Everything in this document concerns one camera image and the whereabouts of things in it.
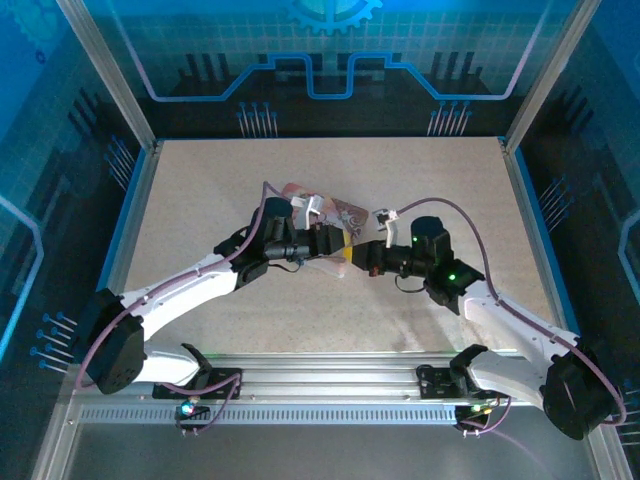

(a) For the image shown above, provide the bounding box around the grey metal front panel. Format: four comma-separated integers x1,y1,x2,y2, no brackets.
30,422,632,480

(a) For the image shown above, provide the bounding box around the aluminium frame post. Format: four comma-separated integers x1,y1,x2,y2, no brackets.
501,0,600,151
55,0,162,152

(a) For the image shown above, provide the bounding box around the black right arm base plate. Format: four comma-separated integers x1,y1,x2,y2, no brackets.
416,363,512,402

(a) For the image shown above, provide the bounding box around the pink illustrated tin box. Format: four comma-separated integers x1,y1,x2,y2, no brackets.
281,181,372,280

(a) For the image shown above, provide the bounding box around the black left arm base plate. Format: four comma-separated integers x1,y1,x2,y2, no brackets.
151,367,245,401

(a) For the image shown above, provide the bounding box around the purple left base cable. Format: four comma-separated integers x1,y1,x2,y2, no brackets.
158,372,245,437

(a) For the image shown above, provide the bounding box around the aluminium mounting rail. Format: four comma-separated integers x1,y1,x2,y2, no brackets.
72,351,556,407

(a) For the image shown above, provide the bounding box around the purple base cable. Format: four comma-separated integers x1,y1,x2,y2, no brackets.
158,372,245,437
457,394,514,440

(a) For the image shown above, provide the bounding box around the aluminium table side rail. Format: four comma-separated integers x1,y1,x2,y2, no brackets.
93,141,165,306
498,136,591,361

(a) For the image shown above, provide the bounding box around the thin black right gripper wire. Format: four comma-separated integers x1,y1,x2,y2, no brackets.
394,274,432,297

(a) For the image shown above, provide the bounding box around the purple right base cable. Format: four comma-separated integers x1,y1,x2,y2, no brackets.
457,394,514,440

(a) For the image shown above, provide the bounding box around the slotted grey cable duct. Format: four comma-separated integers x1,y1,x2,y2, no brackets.
78,405,460,425

